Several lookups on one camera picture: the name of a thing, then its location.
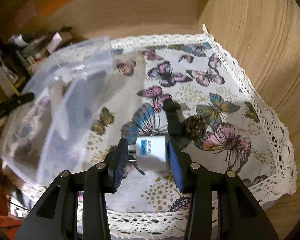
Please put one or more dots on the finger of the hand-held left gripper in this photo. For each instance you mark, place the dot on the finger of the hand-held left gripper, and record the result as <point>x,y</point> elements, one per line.
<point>12,103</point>

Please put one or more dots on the white plug adapter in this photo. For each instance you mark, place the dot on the white plug adapter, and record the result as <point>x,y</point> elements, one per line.
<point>152,155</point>

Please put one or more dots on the white handwritten note paper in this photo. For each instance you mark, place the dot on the white handwritten note paper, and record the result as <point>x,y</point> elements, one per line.
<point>2,78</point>

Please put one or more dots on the butterfly print lace tablecloth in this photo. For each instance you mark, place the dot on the butterfly print lace tablecloth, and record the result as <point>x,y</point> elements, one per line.
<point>190,85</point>

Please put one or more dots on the cardboard box with white label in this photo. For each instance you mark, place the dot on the cardboard box with white label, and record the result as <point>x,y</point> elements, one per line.
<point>57,41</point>

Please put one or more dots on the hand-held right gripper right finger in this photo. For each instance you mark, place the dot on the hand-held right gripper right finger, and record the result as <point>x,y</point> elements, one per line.
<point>176,167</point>

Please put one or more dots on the red fabric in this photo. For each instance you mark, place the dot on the red fabric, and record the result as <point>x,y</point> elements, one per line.
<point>2,210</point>

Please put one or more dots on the clear plastic storage container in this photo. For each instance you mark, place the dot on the clear plastic storage container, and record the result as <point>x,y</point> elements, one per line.
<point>72,75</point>

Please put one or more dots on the dark wine bottle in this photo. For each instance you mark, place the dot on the dark wine bottle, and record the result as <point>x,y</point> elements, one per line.
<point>1,55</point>

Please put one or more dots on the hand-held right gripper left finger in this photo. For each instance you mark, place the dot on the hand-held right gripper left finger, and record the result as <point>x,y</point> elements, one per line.
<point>118,166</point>

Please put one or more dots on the pink sticky note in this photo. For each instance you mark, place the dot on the pink sticky note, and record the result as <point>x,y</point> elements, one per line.
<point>26,15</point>

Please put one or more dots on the black plastic clip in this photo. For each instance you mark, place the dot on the black plastic clip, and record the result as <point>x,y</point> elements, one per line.
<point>174,122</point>

